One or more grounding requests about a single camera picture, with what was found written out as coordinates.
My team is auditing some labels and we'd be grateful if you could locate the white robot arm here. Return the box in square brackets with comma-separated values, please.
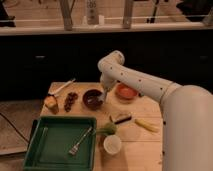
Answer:
[98, 50, 213, 171]

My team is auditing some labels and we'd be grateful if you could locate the black cable left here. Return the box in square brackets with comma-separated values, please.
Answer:
[0, 112, 31, 145]

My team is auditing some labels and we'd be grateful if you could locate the green plastic tray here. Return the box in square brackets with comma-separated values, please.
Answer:
[23, 116, 96, 171]

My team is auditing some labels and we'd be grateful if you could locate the metal fork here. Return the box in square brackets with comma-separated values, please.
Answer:
[69, 127, 92, 155]

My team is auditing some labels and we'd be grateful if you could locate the grey blue towel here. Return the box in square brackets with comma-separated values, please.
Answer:
[98, 93, 106, 102]

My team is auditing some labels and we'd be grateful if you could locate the yellow toy corn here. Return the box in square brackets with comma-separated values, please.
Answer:
[135, 119, 159, 133]

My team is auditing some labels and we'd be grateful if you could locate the yellow toy bread block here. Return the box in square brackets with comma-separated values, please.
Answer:
[44, 96, 59, 114]

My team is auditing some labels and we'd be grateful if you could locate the purple bowl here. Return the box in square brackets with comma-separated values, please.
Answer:
[82, 89, 103, 110]

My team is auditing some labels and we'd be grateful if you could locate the black handled brush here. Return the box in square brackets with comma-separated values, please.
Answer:
[109, 112, 132, 124]

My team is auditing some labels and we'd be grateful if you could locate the toy grape bunch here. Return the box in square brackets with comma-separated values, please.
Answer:
[64, 92, 78, 112]

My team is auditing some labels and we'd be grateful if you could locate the green toy broccoli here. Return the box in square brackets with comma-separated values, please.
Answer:
[96, 122, 117, 136]

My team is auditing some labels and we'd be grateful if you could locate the white cup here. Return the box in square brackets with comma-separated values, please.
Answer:
[103, 135, 122, 155]

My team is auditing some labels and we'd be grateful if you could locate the orange bowl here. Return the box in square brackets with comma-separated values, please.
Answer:
[115, 83, 138, 100]

